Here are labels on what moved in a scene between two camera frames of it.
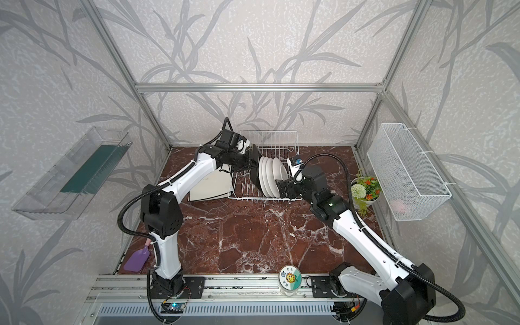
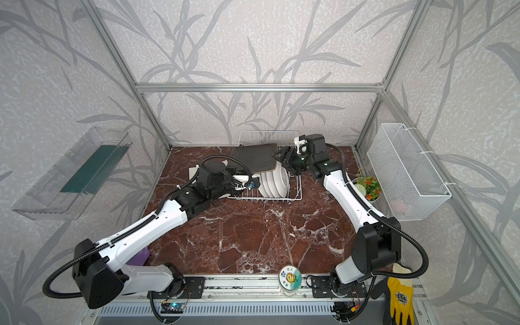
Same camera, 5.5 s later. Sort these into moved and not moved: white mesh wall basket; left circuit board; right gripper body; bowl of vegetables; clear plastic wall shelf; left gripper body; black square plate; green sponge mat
Moved: left gripper body; right gripper body; black square plate
Not moved: left circuit board; white mesh wall basket; clear plastic wall shelf; green sponge mat; bowl of vegetables
